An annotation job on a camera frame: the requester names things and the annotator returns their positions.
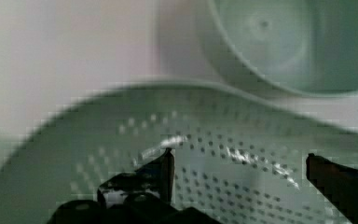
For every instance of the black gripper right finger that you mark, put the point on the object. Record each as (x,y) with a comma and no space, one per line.
(337,183)

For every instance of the green strainer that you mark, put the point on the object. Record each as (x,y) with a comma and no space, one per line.
(237,158)

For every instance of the green cup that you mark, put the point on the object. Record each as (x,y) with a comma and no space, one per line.
(304,47)

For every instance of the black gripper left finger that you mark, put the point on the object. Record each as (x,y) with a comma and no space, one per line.
(143,196)

